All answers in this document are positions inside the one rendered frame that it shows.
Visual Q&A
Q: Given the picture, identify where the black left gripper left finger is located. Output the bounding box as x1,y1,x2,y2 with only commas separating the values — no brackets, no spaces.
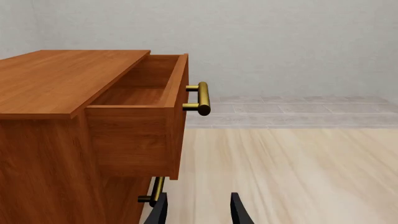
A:
145,192,169,224

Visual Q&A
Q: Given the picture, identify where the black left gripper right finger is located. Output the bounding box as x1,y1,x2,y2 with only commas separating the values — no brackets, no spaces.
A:
230,192,255,224

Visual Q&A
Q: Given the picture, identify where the open wooden drawer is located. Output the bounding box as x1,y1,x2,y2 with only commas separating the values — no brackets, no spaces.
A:
85,53,190,181

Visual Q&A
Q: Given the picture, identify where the wooden cabinet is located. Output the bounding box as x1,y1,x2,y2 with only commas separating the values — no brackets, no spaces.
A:
0,49,156,224

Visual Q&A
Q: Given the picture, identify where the brass drawer handle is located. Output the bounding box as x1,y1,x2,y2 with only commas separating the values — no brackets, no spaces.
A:
182,81,211,117
137,176,165,208

